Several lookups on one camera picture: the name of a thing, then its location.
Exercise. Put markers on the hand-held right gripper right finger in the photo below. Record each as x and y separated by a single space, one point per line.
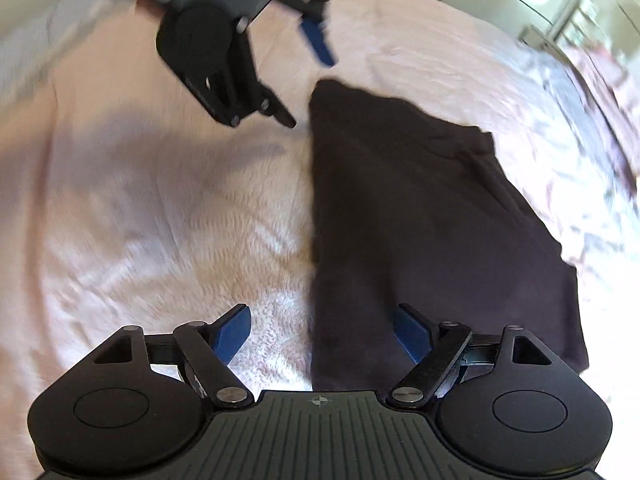
412 332

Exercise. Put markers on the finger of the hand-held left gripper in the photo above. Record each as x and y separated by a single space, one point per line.
317 42
250 97

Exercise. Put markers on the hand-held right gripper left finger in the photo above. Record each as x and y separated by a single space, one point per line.
232 332

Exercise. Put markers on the dark purple long-sleeve shirt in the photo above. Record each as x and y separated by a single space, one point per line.
425 220

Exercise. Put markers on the bed with pink-grey blanket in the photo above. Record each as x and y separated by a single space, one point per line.
150 210

